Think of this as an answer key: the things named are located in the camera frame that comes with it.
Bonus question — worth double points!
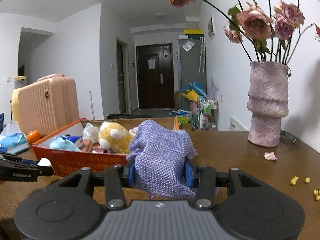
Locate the purple woven fabric pouch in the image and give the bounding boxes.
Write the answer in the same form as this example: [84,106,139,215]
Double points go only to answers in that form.
[126,120,197,199]

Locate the yellow white plush toy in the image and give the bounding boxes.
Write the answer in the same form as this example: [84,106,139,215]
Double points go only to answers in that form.
[98,121,134,154]

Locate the light blue plush toy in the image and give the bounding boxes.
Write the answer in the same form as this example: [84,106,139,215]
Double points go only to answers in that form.
[49,135,81,152]

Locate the clear plastic bag bundle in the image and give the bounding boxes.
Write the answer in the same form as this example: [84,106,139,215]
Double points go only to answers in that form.
[82,123,99,144]

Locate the lavender fluffy towel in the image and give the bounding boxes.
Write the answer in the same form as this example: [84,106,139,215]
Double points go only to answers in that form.
[129,126,138,137]

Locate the blue handkerchief tissue pack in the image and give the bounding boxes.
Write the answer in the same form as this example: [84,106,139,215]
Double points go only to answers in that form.
[66,135,84,148]

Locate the blue soft tissue pack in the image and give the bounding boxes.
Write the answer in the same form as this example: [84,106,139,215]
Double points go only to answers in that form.
[0,121,29,155]

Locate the orange fruit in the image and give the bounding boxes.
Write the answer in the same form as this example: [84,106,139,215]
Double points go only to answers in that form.
[27,130,42,145]

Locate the pink satin cloth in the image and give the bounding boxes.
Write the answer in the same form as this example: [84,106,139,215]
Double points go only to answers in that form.
[92,147,112,154]

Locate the orange cardboard box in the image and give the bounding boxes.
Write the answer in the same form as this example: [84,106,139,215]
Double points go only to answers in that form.
[31,116,180,178]

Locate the white leaning board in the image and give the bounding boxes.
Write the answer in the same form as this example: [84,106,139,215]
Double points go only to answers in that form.
[229,116,248,132]

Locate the pink ribbed suitcase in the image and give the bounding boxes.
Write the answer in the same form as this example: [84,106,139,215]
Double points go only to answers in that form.
[17,75,80,136]

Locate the pink fallen petal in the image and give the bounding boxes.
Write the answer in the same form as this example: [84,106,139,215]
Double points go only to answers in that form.
[264,152,277,161]

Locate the yellow grey large bottle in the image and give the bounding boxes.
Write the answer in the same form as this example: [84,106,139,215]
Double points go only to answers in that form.
[11,75,27,129]

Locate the pink fuzzy vase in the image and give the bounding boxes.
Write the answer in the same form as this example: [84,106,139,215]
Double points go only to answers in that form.
[247,61,289,147]

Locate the dark wooden entrance door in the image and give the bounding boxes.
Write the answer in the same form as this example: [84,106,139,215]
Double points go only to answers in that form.
[136,44,175,109]

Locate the grey refrigerator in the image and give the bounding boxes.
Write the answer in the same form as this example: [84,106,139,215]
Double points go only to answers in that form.
[177,37,207,111]

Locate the white umbrella on refrigerator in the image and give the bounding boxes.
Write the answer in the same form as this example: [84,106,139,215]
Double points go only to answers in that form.
[199,37,206,73]

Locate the yellow box on refrigerator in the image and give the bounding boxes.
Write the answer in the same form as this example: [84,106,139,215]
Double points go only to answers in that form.
[184,29,203,35]

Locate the dried pink rose bouquet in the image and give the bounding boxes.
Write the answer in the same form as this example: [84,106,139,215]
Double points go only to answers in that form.
[168,0,319,65]

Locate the metal wire trolley rack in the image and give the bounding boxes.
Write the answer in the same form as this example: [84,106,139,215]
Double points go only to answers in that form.
[196,97,219,131]

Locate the white wall electrical panel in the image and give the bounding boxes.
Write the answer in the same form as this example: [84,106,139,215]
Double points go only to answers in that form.
[207,14,216,40]

